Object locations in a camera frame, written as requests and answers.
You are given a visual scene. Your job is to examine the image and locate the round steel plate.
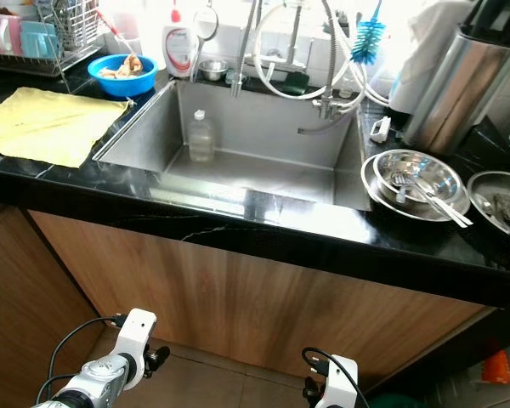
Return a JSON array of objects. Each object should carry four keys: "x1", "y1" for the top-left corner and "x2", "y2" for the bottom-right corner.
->
[
  {"x1": 466, "y1": 170, "x2": 510, "y2": 235},
  {"x1": 361, "y1": 150, "x2": 466, "y2": 224}
]

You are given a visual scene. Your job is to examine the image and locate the green bucket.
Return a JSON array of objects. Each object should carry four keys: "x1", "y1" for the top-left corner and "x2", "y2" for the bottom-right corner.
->
[{"x1": 370, "y1": 393, "x2": 417, "y2": 408}]

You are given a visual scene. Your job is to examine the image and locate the wooden cabinet door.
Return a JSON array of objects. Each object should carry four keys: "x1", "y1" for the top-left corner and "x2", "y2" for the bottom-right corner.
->
[
  {"x1": 225, "y1": 255, "x2": 494, "y2": 388},
  {"x1": 0, "y1": 204, "x2": 94, "y2": 408},
  {"x1": 30, "y1": 210, "x2": 243, "y2": 358}
]

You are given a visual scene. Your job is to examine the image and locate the orange object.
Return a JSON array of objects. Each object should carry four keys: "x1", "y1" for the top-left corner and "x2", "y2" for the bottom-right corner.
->
[{"x1": 483, "y1": 348, "x2": 510, "y2": 385}]

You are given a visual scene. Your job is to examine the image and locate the stainless steel sink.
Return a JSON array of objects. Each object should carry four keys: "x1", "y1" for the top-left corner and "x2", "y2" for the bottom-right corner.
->
[{"x1": 93, "y1": 81, "x2": 372, "y2": 212}]

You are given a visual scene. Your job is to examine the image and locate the steel fork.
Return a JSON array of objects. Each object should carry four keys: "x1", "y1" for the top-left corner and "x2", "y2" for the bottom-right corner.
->
[{"x1": 391, "y1": 173, "x2": 413, "y2": 205}]

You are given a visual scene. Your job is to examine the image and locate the clear plastic bottle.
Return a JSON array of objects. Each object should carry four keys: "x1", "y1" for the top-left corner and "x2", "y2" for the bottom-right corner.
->
[{"x1": 189, "y1": 110, "x2": 215, "y2": 163}]

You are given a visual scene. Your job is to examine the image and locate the steel spoon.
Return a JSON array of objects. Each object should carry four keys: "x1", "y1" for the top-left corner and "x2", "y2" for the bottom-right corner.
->
[{"x1": 412, "y1": 178, "x2": 474, "y2": 229}]

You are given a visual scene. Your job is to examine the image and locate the yellow cloth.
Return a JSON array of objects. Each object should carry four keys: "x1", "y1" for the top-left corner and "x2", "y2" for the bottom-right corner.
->
[{"x1": 0, "y1": 87, "x2": 133, "y2": 169}]

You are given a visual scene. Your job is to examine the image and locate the small white clip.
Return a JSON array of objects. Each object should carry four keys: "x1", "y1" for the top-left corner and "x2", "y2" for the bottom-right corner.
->
[{"x1": 370, "y1": 116, "x2": 391, "y2": 144}]

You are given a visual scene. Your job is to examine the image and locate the blue plastic bowl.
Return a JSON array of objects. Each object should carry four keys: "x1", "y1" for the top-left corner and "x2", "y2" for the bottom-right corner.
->
[{"x1": 88, "y1": 54, "x2": 158, "y2": 99}]

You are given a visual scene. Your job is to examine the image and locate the small steel bowl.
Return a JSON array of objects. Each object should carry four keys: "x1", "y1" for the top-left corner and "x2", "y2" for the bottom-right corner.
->
[{"x1": 198, "y1": 59, "x2": 229, "y2": 82}]

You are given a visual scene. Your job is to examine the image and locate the pale raw meat pieces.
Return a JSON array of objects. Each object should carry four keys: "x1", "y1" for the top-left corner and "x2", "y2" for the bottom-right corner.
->
[{"x1": 100, "y1": 54, "x2": 144, "y2": 79}]

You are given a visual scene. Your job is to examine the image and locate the dark green sponge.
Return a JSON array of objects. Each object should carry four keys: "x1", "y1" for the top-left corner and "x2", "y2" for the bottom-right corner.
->
[{"x1": 280, "y1": 71, "x2": 311, "y2": 93}]

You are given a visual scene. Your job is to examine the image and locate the white soap bottle red pump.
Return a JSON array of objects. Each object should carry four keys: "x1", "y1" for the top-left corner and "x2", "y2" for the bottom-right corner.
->
[{"x1": 162, "y1": 0, "x2": 199, "y2": 79}]

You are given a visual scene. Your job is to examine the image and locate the steel knife block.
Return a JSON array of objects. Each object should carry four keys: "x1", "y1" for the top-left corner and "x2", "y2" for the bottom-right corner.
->
[{"x1": 402, "y1": 25, "x2": 510, "y2": 156}]

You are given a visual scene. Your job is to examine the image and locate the round steel mesh strainer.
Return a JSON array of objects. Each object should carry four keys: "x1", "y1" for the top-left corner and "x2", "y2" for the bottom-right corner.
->
[{"x1": 193, "y1": 4, "x2": 220, "y2": 82}]

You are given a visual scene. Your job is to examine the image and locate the teal cup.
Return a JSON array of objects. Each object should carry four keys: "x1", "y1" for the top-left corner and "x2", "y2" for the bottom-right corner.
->
[{"x1": 21, "y1": 21, "x2": 60, "y2": 60}]

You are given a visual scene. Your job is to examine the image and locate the pink cup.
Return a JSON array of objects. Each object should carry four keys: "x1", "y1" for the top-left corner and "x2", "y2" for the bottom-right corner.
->
[{"x1": 0, "y1": 14, "x2": 23, "y2": 56}]

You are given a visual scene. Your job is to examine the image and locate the blue bottle brush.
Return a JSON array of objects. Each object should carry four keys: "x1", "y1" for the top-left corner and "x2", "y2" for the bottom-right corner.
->
[{"x1": 351, "y1": 0, "x2": 386, "y2": 65}]

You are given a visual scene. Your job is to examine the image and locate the white towel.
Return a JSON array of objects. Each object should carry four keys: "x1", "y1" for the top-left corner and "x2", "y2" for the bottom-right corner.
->
[{"x1": 389, "y1": 0, "x2": 477, "y2": 116}]

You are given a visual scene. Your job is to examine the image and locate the black knife holder insert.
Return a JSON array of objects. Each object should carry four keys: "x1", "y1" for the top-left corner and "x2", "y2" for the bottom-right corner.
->
[{"x1": 463, "y1": 0, "x2": 510, "y2": 52}]

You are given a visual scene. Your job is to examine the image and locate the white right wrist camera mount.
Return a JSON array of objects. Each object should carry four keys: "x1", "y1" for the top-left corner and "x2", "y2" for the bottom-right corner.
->
[{"x1": 323, "y1": 354, "x2": 360, "y2": 408}]

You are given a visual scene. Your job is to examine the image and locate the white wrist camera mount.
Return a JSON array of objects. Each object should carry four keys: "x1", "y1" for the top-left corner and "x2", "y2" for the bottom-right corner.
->
[
  {"x1": 115, "y1": 309, "x2": 158, "y2": 368},
  {"x1": 323, "y1": 354, "x2": 360, "y2": 408}
]

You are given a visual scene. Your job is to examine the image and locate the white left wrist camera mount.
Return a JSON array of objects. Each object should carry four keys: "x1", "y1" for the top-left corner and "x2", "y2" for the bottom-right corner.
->
[{"x1": 115, "y1": 309, "x2": 158, "y2": 368}]

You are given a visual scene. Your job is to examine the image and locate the steel corrugated sprayer hose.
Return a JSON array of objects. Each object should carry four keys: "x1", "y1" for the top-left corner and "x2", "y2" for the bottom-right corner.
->
[{"x1": 231, "y1": 0, "x2": 266, "y2": 96}]

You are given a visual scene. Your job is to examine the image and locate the white looped hose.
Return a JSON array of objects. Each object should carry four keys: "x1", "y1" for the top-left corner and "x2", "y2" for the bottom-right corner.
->
[{"x1": 252, "y1": 4, "x2": 390, "y2": 107}]

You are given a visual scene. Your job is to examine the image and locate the steel wire dish rack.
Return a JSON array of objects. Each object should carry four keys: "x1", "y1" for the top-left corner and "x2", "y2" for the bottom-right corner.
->
[{"x1": 0, "y1": 0, "x2": 103, "y2": 77}]

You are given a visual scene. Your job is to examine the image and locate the steel wall tap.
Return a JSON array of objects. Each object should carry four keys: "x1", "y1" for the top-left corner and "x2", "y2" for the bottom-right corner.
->
[{"x1": 259, "y1": 0, "x2": 311, "y2": 82}]

